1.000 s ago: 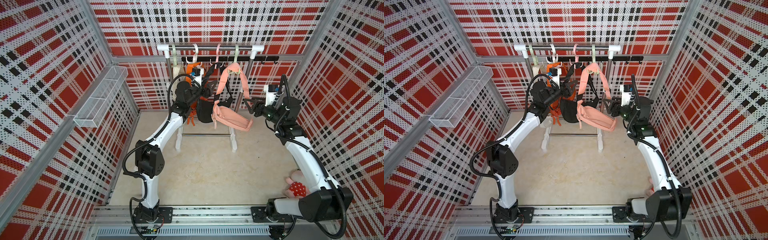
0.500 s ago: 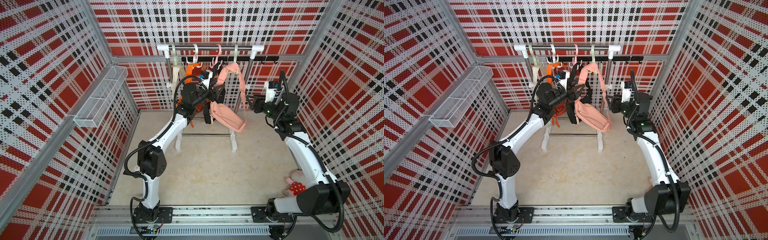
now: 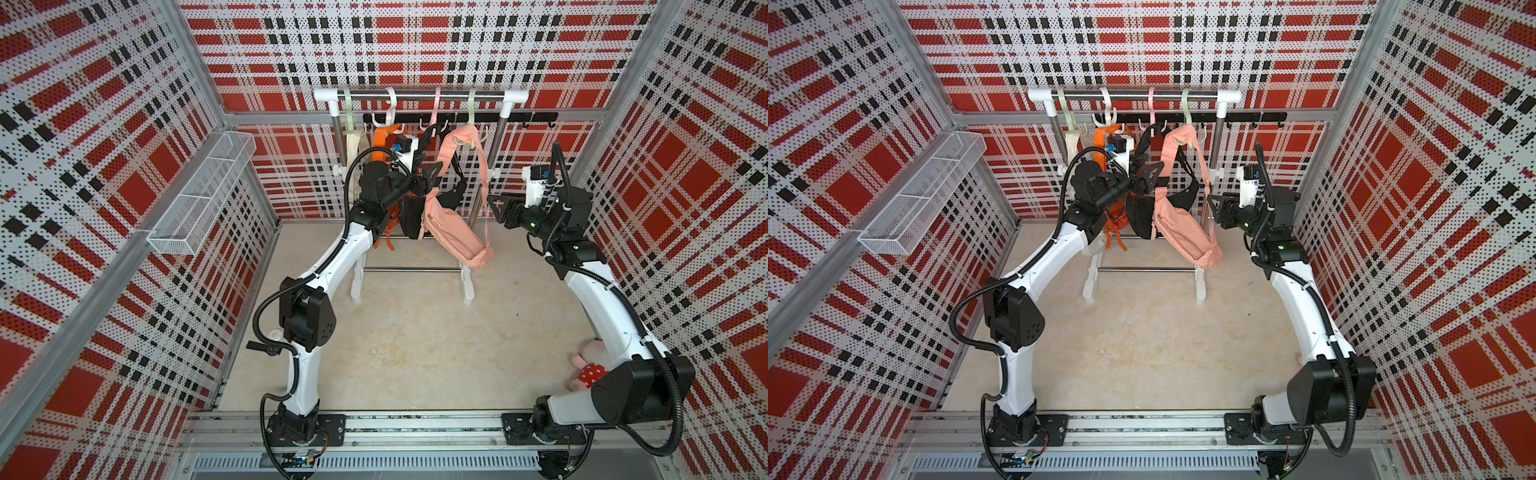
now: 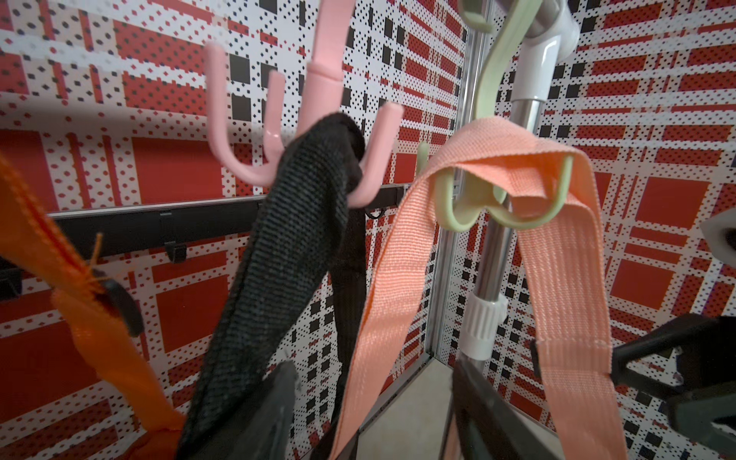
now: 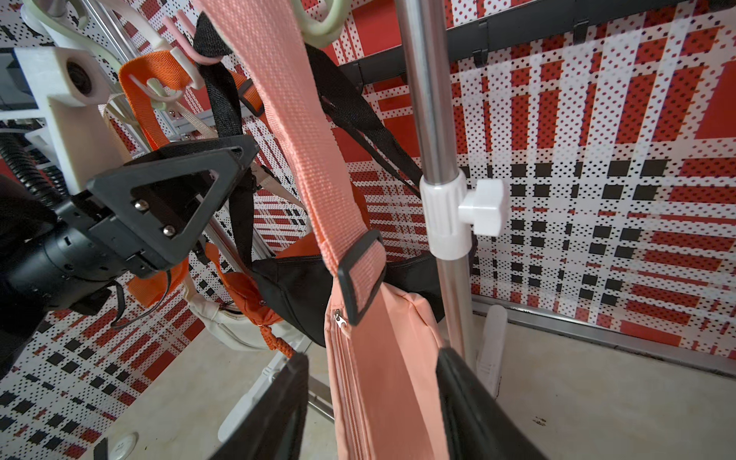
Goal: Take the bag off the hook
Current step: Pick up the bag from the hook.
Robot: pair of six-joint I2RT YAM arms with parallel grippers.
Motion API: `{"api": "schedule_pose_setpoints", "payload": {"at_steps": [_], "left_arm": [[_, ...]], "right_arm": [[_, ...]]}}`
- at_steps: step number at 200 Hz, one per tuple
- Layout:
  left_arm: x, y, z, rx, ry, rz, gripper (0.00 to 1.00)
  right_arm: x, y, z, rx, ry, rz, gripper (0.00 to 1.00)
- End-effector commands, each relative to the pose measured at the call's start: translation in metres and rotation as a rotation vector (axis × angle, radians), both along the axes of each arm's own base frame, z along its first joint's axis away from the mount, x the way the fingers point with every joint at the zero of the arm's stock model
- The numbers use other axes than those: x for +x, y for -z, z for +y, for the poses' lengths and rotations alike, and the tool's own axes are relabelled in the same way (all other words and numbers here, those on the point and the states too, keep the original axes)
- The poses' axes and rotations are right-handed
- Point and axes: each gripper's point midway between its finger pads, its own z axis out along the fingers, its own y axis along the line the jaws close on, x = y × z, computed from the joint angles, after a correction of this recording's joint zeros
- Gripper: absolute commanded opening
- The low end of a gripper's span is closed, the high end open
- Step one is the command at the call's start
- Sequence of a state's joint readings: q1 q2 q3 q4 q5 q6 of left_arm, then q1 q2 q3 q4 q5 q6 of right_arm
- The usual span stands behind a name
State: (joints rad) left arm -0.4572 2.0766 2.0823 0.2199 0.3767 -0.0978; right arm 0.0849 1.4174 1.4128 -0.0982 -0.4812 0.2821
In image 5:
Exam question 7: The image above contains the light green hook right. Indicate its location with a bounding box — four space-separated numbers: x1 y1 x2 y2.
291 0 351 49

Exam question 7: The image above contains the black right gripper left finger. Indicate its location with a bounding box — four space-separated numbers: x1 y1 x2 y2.
212 353 309 460

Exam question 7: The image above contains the white and steel garment rack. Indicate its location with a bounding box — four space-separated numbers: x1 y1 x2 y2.
398 1 509 370

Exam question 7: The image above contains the pink fabric bag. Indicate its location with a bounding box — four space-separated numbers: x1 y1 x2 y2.
199 1 449 459

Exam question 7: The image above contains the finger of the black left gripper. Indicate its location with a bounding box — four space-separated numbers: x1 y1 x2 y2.
87 135 260 270

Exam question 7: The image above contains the orange fabric bag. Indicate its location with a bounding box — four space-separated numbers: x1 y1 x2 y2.
119 49 369 358

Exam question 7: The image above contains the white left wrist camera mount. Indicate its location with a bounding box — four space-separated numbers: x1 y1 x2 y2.
15 47 131 195

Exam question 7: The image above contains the white plastic hook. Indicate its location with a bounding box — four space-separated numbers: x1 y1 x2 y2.
102 1 205 104

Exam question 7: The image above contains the black fabric bag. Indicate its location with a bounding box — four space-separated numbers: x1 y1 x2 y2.
200 46 422 345

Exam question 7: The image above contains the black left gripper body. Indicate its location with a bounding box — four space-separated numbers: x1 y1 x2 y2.
5 195 158 314

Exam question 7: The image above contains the pink plastic hook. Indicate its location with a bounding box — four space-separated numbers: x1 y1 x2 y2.
162 11 222 65

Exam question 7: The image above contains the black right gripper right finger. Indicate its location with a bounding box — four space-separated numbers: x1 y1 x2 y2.
436 347 545 459

